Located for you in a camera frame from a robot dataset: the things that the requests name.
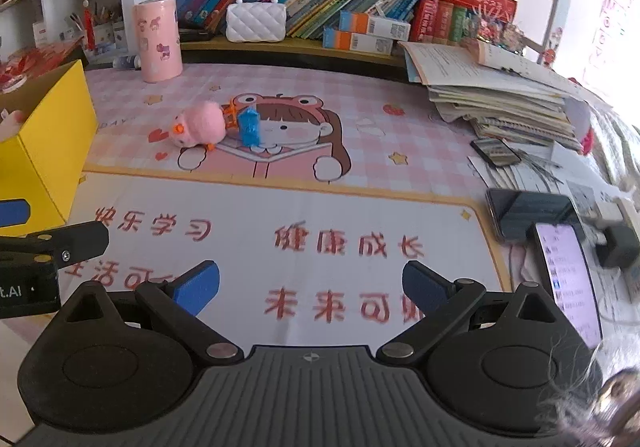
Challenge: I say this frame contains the pink duck plush toy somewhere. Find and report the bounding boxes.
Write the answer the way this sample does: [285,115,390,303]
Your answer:
[169,101,227,150]

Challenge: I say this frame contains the yellow cardboard box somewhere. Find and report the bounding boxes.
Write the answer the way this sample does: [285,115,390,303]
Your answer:
[1,60,98,237]

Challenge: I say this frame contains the lit screen smartphone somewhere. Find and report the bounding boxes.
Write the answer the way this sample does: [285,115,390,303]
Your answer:
[529,222,603,349]

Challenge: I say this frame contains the red paper decorations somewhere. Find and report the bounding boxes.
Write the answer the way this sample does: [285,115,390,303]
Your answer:
[1,38,84,94]

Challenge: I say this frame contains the pink checkered tablecloth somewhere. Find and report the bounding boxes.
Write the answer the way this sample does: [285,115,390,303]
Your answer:
[61,64,538,349]

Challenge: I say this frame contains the black charger adapter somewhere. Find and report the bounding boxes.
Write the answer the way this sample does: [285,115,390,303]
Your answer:
[596,225,640,269]

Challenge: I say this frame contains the red white figurine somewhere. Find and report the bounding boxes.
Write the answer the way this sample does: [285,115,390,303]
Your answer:
[82,0,96,51]

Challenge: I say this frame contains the orange blue small toy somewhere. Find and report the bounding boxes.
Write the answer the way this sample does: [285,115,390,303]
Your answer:
[222,102,262,148]

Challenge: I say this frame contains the stack of papers and books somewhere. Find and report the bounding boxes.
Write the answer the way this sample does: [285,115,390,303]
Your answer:
[399,40,598,152]

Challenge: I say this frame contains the pink cylindrical container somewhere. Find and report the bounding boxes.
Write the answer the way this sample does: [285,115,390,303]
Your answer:
[134,0,183,83]

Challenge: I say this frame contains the orange white box lower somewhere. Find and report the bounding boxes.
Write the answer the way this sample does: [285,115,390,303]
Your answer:
[322,28,394,56]

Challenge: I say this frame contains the orange white box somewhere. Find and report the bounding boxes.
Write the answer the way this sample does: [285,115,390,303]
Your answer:
[322,28,394,56]
[338,11,411,42]

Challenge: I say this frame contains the white quilted pearl handbag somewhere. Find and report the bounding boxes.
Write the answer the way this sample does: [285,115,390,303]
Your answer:
[226,0,286,43]

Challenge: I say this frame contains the orange white box upper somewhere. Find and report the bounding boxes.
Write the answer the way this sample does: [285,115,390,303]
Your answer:
[338,11,411,42]

